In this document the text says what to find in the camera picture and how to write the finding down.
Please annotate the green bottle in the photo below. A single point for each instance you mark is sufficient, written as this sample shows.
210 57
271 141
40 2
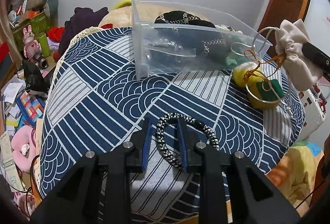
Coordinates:
44 44

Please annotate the pink rabbit toy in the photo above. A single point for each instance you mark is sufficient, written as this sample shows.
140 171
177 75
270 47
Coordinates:
31 46

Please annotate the black plastic bag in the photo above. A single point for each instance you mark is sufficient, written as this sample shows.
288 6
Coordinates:
36 83

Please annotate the dark purple garment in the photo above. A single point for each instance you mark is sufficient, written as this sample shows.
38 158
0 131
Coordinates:
83 18

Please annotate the black flashlight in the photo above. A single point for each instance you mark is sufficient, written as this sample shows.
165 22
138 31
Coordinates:
40 61

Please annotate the beige plush blanket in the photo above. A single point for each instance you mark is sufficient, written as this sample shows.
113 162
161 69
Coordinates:
296 172

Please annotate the green cardboard box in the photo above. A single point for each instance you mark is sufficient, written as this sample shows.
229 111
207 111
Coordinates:
39 23

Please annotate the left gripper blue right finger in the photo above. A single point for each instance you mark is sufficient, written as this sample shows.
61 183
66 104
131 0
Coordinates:
187 140

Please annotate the white wardrobe door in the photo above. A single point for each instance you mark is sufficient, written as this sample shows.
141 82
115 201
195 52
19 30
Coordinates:
317 26

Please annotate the colourful blue book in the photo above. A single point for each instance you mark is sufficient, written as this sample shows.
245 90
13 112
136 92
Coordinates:
32 107

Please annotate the yellow felt ball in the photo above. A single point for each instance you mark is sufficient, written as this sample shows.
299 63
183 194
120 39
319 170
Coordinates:
248 73

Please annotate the brown wooden door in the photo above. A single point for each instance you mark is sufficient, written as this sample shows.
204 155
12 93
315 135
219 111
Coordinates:
286 2

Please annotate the green yellow sponge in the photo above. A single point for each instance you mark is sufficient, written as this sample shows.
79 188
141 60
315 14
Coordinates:
264 97

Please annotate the white drawstring pouch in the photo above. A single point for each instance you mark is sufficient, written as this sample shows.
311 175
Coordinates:
289 40

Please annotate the yellow foam arch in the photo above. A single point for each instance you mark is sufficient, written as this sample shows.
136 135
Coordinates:
122 3

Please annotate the clear plastic storage bin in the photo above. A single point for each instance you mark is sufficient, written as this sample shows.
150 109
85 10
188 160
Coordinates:
155 55

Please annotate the red cloth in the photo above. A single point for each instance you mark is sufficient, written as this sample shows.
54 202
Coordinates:
55 33

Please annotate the pink plush pillow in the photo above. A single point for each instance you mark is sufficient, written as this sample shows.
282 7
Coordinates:
24 147

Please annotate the blue white patterned tablecloth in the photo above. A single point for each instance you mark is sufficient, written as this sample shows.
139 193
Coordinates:
95 103

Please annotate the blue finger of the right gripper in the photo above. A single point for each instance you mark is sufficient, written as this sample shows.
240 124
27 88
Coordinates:
316 56

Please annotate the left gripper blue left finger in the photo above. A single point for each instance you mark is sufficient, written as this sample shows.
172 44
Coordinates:
142 142

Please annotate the black embroidered headband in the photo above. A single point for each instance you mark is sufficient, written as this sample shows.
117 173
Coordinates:
200 36

